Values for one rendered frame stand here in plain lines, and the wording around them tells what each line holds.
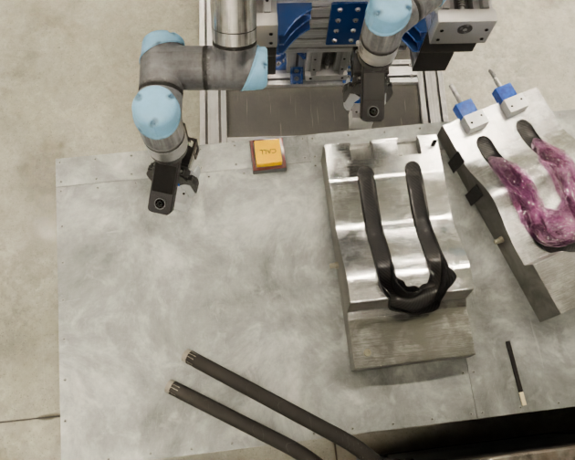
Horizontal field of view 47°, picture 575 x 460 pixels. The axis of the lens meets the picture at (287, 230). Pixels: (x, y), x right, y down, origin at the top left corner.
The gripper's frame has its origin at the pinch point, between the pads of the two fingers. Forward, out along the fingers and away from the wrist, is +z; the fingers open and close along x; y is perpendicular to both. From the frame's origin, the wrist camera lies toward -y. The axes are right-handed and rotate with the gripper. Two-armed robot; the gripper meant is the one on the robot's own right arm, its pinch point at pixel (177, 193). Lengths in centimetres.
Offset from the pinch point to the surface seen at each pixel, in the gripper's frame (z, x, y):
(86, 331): 14.8, 12.9, -31.4
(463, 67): 95, -70, 109
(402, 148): 8, -45, 27
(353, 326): 8.7, -43.0, -16.3
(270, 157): 11.1, -15.7, 17.5
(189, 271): 14.8, -4.8, -12.7
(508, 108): 7, -67, 42
